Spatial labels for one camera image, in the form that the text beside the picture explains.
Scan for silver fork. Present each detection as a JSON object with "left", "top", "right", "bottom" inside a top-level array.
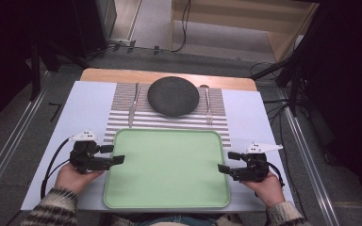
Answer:
[{"left": 204, "top": 87, "right": 214, "bottom": 126}]

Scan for power strip with plugs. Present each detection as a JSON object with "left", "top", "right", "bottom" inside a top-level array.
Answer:
[{"left": 108, "top": 38, "right": 162, "bottom": 57}]

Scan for hand-held gripper black cable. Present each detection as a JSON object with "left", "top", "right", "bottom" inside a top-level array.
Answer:
[
  {"left": 265, "top": 161, "right": 286, "bottom": 189},
  {"left": 40, "top": 137, "right": 76, "bottom": 201}
]

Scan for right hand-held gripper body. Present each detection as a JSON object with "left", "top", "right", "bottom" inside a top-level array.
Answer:
[{"left": 232, "top": 142, "right": 284, "bottom": 184}]

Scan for right hand-held gripper black cable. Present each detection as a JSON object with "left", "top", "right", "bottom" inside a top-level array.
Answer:
[{"left": 265, "top": 161, "right": 286, "bottom": 189}]

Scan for black round plate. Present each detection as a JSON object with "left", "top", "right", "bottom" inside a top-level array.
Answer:
[{"left": 146, "top": 75, "right": 201, "bottom": 118}]

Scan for metal floor rail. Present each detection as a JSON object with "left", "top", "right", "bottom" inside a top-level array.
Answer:
[
  {"left": 0, "top": 71, "right": 50, "bottom": 206},
  {"left": 275, "top": 89, "right": 341, "bottom": 226}
]

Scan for striped brown placemat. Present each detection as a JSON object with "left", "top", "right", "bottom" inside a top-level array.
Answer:
[{"left": 103, "top": 82, "right": 233, "bottom": 149}]

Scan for hanging black cable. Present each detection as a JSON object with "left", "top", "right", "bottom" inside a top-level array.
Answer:
[{"left": 171, "top": 0, "right": 192, "bottom": 53}]

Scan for person's blue jeans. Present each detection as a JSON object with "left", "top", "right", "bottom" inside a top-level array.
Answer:
[{"left": 137, "top": 214, "right": 222, "bottom": 226}]

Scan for person's left hand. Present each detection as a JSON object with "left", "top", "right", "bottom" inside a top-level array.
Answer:
[{"left": 54, "top": 163, "right": 106, "bottom": 195}]

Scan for silver table knife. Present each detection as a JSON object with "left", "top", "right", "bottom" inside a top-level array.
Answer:
[{"left": 127, "top": 82, "right": 141, "bottom": 129}]

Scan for black metal stand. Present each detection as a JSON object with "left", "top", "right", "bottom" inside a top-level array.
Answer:
[
  {"left": 249, "top": 43, "right": 317, "bottom": 118},
  {"left": 27, "top": 29, "right": 91, "bottom": 102}
]

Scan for white table sheet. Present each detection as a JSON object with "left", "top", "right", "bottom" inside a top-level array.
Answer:
[{"left": 20, "top": 80, "right": 295, "bottom": 212}]

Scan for person's right hand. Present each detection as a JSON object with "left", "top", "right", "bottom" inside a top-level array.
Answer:
[{"left": 241, "top": 174, "right": 287, "bottom": 208}]

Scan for light green tray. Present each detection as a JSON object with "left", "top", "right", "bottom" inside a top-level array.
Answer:
[{"left": 103, "top": 127, "right": 232, "bottom": 210}]

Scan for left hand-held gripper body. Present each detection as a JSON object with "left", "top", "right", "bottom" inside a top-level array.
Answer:
[{"left": 68, "top": 130, "right": 108, "bottom": 174}]

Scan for black cabinet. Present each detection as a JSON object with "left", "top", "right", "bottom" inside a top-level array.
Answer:
[{"left": 71, "top": 0, "right": 118, "bottom": 59}]

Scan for left hand-held gripper black cable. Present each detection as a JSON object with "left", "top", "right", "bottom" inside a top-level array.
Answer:
[{"left": 40, "top": 137, "right": 76, "bottom": 201}]

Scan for wooden shelf unit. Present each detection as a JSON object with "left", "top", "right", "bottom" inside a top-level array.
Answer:
[{"left": 170, "top": 0, "right": 321, "bottom": 63}]

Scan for wooden table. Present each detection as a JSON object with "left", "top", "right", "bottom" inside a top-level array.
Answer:
[{"left": 79, "top": 68, "right": 258, "bottom": 92}]

